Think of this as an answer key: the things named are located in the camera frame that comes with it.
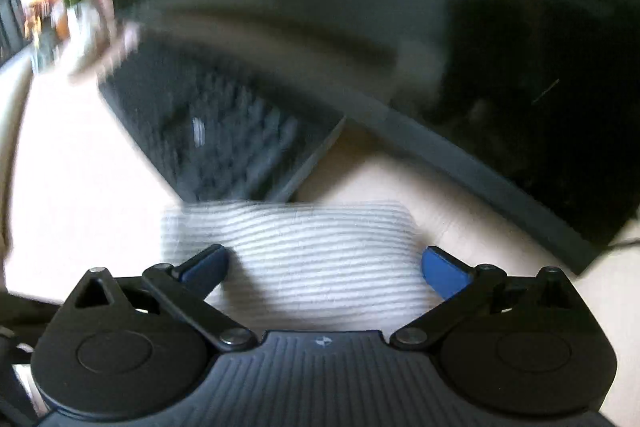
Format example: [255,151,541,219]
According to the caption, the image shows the grey striped knit garment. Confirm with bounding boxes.
[163,202,442,335]

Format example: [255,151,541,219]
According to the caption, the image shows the black keyboard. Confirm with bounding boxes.
[100,31,345,204]

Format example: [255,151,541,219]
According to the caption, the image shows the black computer monitor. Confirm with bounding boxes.
[113,0,639,274]

